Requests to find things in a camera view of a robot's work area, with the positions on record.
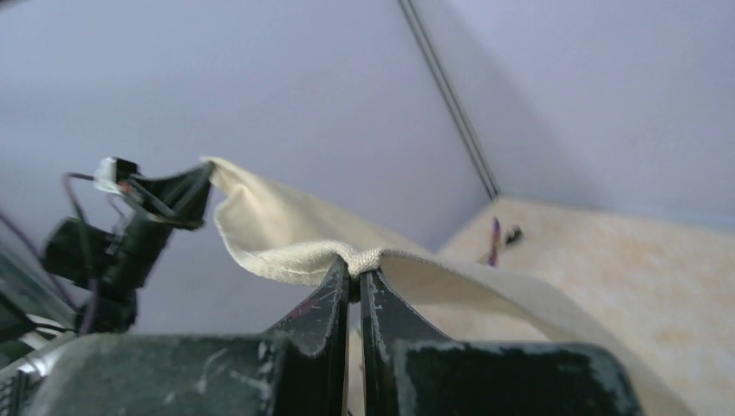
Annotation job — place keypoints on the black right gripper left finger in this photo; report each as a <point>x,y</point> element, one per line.
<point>295,367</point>

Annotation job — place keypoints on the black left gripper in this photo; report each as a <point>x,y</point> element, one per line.
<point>114,265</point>

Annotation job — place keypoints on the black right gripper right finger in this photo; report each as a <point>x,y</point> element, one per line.
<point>413,368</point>

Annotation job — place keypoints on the cream cloth napkin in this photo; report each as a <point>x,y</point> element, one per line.
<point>279,233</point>

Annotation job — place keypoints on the iridescent purple knife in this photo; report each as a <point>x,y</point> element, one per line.
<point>496,242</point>

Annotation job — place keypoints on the black spoon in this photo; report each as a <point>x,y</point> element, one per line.
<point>513,236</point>

